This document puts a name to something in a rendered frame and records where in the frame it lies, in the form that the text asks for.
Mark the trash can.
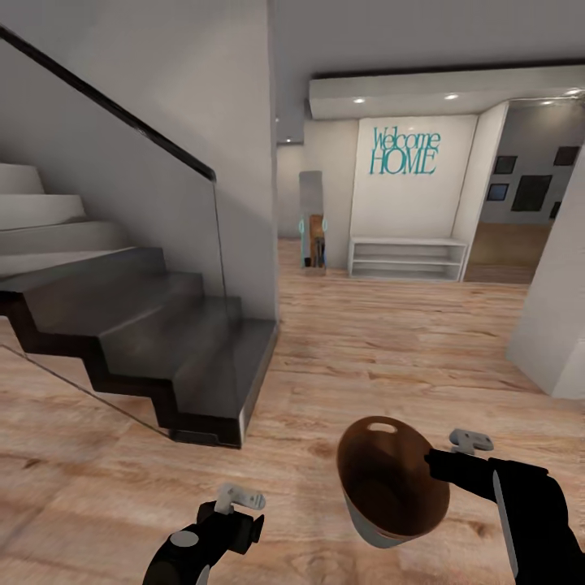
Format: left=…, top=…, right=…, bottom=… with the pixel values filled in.
left=336, top=416, right=450, bottom=549

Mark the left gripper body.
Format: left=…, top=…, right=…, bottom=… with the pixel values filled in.
left=197, top=502, right=254, bottom=558

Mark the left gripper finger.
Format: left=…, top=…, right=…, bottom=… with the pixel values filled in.
left=249, top=515, right=265, bottom=545

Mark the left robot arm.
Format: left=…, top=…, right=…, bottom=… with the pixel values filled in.
left=143, top=483, right=266, bottom=585

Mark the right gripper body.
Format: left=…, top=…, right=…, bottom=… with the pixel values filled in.
left=429, top=448, right=479, bottom=495

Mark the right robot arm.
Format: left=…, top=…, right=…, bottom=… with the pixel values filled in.
left=424, top=428, right=585, bottom=585

